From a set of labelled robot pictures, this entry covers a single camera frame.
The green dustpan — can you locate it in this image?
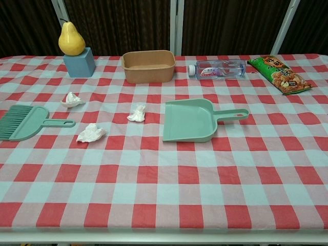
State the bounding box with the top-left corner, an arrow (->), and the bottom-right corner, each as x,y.
162,98 -> 250,142

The white tissue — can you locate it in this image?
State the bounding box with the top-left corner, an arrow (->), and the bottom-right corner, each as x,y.
76,122 -> 107,143
127,104 -> 148,122
60,92 -> 86,109

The green hand broom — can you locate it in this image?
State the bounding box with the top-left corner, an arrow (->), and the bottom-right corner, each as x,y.
0,105 -> 77,142

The brown paper bowl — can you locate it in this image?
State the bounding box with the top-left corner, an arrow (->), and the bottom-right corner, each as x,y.
121,50 -> 176,84

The red white checkered tablecloth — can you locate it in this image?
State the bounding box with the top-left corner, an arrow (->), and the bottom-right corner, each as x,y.
0,53 -> 328,234

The clear plastic water bottle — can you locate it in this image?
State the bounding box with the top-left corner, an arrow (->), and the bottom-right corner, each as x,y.
188,59 -> 247,80

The blue-grey cube block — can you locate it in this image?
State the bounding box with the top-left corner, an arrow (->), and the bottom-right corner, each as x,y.
63,47 -> 96,78

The dark brown partition panel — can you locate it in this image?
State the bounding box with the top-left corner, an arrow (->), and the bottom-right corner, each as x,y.
63,0 -> 172,56
181,0 -> 293,56
278,0 -> 328,55
0,0 -> 65,59

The yellow pear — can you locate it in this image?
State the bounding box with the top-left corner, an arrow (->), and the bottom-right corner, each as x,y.
58,18 -> 86,56

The green snack bag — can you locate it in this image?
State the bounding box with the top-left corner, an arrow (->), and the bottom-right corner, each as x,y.
247,55 -> 315,96

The white partition frame post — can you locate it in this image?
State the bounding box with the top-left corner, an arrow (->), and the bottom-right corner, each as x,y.
169,0 -> 185,56
271,0 -> 301,55
50,0 -> 70,23

